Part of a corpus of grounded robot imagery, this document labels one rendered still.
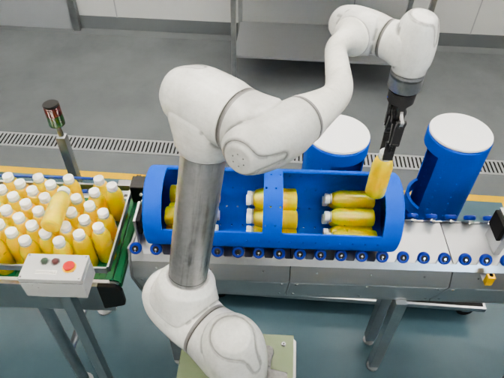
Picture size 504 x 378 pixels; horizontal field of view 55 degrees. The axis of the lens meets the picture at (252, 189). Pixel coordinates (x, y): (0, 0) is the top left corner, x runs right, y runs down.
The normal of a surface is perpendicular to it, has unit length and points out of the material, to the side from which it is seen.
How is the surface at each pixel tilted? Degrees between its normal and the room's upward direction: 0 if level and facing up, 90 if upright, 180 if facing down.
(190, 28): 76
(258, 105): 9
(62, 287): 90
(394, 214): 44
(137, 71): 0
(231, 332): 8
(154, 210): 50
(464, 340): 0
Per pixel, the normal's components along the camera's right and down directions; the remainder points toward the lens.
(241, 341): -0.05, -0.62
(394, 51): -0.73, 0.48
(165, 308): -0.63, 0.30
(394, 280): -0.03, 0.44
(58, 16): -0.07, 0.71
